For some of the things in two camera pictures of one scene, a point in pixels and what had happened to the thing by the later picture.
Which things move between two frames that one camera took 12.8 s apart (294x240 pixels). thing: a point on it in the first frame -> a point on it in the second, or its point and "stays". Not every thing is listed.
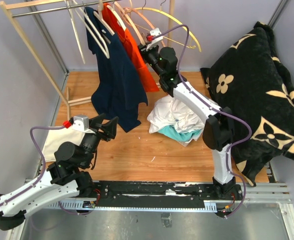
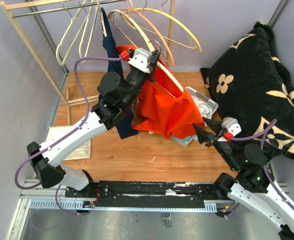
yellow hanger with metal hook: [161, 13] -> [165, 10]
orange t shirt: [118, 30] -> [157, 109]
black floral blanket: [253, 78] stays
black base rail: [163, 191] stays
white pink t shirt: [167, 112] -> [204, 110]
